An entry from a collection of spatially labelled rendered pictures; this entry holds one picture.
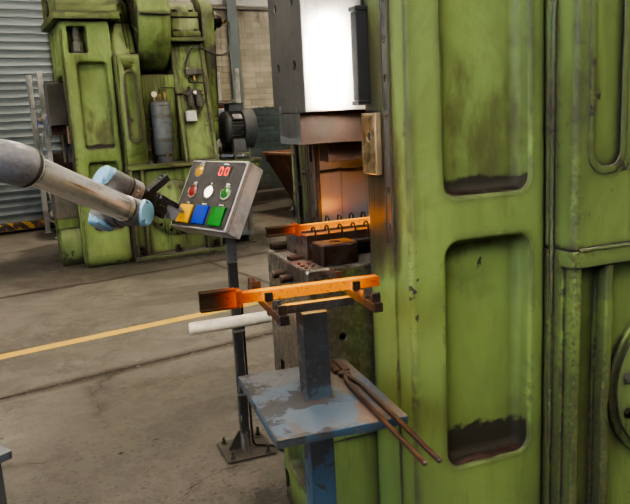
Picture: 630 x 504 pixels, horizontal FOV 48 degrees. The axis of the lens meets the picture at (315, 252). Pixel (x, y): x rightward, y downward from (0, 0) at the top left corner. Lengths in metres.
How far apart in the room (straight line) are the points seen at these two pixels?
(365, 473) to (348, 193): 0.94
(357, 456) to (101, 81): 5.43
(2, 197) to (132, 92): 3.55
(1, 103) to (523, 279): 8.63
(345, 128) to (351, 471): 1.07
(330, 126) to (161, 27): 5.11
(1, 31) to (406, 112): 8.63
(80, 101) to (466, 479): 5.60
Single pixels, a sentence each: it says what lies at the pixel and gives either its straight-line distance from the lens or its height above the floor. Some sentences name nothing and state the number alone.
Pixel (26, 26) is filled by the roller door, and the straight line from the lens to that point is 10.23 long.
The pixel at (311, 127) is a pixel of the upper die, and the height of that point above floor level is 1.32.
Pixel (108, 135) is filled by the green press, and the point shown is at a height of 1.24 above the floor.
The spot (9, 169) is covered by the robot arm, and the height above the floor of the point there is 1.26.
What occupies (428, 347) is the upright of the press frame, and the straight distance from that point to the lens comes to 1.97.
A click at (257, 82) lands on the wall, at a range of 11.38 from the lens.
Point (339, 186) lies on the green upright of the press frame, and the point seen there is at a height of 1.10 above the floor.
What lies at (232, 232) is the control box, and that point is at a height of 0.95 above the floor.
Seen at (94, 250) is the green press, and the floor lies 0.16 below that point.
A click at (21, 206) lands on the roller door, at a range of 10.13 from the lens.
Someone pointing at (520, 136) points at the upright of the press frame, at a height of 1.27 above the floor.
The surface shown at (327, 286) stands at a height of 0.97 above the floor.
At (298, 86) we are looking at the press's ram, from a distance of 2.15.
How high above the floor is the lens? 1.37
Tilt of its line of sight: 11 degrees down
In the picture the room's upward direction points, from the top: 3 degrees counter-clockwise
